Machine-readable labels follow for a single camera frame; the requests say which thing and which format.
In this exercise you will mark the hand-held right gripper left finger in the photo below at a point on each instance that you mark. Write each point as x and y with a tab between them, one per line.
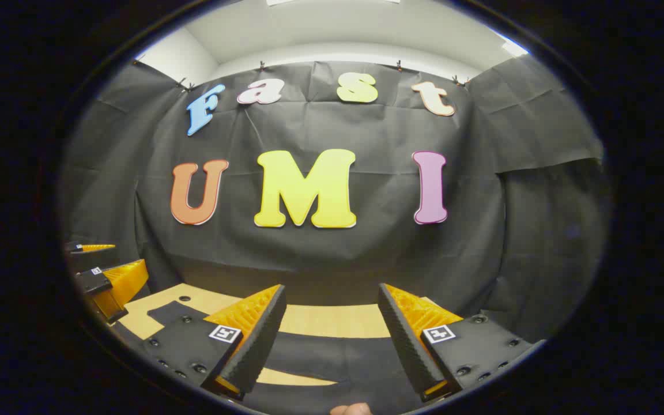
260	334

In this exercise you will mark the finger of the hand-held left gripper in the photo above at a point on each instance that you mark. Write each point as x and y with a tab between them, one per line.
75	248
93	283

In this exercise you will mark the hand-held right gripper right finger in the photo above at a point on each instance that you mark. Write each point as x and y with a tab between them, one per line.
404	340

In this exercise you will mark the dark blue jeans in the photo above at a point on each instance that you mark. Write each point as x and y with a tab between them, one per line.
332	360

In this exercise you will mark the black backdrop cloth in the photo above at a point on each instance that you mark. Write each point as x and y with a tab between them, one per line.
366	253

